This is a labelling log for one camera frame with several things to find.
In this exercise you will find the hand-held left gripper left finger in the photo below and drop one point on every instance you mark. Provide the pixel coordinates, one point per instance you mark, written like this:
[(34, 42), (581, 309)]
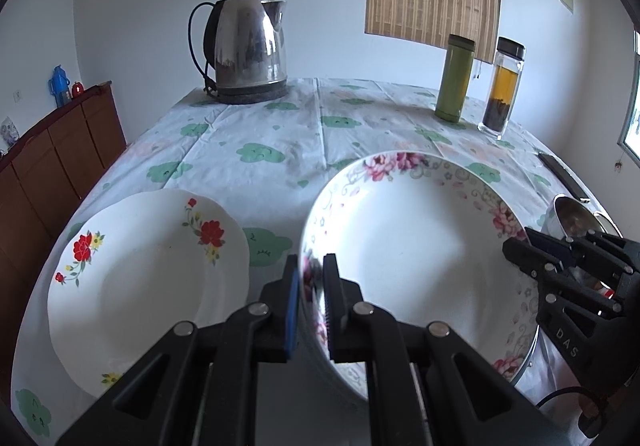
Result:
[(294, 307)]

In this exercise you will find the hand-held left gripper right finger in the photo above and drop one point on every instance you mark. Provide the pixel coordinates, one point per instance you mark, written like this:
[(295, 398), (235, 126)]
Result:
[(328, 307)]

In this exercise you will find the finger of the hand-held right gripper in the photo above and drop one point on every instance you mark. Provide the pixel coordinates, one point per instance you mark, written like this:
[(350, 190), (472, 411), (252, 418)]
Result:
[(560, 326), (547, 246)]

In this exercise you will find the enamel mug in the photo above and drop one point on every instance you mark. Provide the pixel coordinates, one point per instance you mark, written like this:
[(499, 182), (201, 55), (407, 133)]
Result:
[(570, 218)]

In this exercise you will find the large white pink-flowered bowl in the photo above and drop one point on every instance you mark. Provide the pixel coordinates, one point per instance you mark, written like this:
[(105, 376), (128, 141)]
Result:
[(425, 266)]

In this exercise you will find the black smartphone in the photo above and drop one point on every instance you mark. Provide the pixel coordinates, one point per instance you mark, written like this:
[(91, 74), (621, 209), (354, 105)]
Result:
[(562, 176)]

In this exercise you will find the white plate with red flowers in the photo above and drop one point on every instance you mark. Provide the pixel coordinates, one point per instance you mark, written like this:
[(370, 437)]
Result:
[(140, 286)]

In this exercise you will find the glass tea bottle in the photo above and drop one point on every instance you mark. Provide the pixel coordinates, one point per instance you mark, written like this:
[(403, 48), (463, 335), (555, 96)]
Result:
[(500, 91)]

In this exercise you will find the green thermos flask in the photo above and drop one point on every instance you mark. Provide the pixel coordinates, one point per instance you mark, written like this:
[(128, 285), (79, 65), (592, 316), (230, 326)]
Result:
[(452, 81)]

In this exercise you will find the dark kettle base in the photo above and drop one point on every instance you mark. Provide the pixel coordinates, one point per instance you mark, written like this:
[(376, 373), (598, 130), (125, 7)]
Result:
[(250, 93)]

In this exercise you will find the stainless steel electric kettle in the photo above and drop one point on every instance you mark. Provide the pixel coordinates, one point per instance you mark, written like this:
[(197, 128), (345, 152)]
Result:
[(245, 46)]

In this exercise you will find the brown wooden cabinet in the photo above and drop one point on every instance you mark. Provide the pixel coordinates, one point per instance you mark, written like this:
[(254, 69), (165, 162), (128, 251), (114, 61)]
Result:
[(50, 176)]

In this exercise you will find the small red ornament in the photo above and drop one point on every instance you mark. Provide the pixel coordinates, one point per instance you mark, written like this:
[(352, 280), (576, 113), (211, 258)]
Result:
[(77, 90)]

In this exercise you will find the blue thermos jug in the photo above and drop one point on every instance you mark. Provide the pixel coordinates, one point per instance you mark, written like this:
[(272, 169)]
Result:
[(60, 87)]

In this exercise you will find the patterned cup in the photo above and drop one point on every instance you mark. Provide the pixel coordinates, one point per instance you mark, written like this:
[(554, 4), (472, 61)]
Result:
[(7, 131)]

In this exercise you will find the window with green frame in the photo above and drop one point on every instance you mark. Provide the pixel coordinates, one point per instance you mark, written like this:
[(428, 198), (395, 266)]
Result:
[(631, 111)]

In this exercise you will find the white wall socket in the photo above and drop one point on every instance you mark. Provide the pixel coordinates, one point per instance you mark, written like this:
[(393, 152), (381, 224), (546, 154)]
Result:
[(18, 95)]

